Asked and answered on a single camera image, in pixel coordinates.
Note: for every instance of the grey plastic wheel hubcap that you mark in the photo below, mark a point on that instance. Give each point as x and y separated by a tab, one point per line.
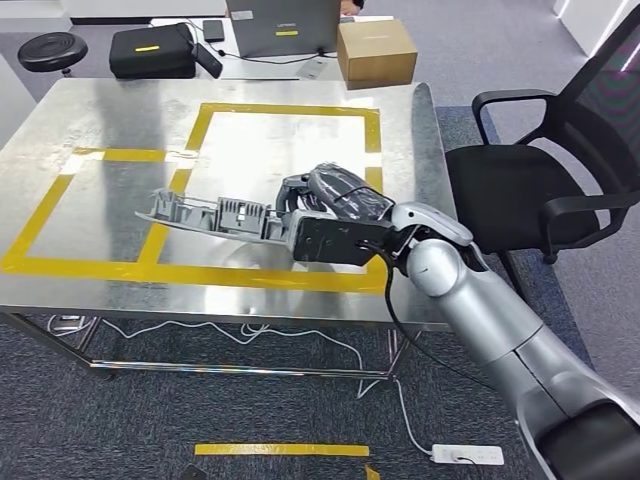
220	222

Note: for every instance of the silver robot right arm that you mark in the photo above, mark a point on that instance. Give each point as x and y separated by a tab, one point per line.
480	311

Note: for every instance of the steel workbench table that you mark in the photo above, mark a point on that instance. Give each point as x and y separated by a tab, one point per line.
65	106

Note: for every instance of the white desk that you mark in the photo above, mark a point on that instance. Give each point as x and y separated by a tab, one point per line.
250	69

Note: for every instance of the brown cardboard box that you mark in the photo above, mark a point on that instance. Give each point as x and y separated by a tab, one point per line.
377	53

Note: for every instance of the yellow floor tape marking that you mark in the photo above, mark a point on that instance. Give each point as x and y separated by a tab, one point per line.
280	450

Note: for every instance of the grey case with yellow mark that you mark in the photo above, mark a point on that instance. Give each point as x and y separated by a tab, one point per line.
285	26

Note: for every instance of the person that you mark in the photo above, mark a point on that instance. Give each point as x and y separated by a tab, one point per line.
352	6

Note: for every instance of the black office chair with armrests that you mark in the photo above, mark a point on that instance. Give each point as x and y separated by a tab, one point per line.
500	192

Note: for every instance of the black smartphone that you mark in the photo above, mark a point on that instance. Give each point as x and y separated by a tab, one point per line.
213	30

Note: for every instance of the white power strip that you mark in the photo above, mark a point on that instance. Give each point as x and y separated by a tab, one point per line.
467	454

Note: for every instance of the black case with yellow mark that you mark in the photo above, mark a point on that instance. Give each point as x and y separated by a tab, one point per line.
150	50

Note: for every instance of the grey floor socket box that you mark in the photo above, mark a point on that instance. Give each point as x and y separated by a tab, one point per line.
67	322

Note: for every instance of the black round stool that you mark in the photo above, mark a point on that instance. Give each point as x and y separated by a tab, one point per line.
52	52

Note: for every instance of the white cabinet panel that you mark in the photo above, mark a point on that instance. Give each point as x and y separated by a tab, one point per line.
12	99

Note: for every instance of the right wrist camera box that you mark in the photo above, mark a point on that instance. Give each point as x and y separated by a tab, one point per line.
335	238

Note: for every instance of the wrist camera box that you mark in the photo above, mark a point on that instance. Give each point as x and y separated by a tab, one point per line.
335	238
192	473

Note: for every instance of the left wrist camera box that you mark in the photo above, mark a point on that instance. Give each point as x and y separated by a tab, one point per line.
192	473

